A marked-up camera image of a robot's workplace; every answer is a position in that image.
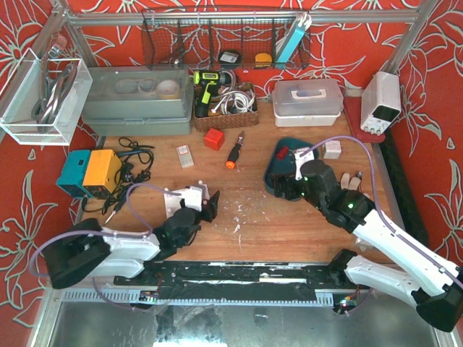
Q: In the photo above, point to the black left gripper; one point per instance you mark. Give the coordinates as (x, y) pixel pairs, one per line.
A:
(205, 208)

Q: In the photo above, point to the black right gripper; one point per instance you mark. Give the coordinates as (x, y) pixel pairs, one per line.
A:
(279, 184)

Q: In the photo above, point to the red spring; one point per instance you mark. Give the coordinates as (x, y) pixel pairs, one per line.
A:
(282, 153)

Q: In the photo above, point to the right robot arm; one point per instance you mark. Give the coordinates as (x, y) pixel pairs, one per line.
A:
(429, 283)

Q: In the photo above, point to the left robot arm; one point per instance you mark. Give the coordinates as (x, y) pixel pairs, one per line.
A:
(91, 250)

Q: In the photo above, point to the teal plastic tray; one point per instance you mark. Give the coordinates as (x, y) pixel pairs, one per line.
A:
(278, 162)

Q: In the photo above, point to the orange black screwdriver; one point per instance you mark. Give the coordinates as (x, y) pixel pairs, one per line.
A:
(234, 154)

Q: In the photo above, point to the white cube power adapter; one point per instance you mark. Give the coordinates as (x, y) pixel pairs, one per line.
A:
(331, 150)

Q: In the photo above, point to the white work glove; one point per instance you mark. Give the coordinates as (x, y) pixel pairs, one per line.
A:
(352, 182)

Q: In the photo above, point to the red cube block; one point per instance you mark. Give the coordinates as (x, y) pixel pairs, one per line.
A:
(214, 139)

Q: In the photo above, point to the wicker basket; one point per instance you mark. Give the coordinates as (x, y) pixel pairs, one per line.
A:
(231, 120)

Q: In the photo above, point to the white translucent storage box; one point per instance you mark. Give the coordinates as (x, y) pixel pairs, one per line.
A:
(307, 103)

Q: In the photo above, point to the yellow teal device box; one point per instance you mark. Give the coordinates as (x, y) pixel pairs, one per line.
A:
(90, 173)

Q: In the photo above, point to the yellow tape measure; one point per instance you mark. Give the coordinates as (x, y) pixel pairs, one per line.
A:
(263, 60)

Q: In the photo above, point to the white bench power supply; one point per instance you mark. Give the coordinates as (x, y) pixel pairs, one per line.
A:
(381, 103)

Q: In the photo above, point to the black tape measure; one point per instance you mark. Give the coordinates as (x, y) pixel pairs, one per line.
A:
(229, 59)

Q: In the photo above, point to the grey plastic storage box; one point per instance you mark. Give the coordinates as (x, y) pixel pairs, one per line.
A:
(136, 101)

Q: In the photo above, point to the teal white book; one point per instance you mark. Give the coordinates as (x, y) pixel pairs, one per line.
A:
(286, 46)

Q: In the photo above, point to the clear acrylic bin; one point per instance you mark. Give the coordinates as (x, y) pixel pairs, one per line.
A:
(42, 102)

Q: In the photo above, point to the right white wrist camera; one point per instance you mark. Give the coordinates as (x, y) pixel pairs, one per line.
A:
(301, 156)

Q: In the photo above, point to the white peg base plate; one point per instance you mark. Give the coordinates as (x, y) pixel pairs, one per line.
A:
(173, 202)

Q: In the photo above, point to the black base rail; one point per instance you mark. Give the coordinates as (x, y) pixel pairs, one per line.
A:
(236, 281)

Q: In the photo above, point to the green black cordless drill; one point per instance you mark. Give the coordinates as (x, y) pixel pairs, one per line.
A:
(209, 82)

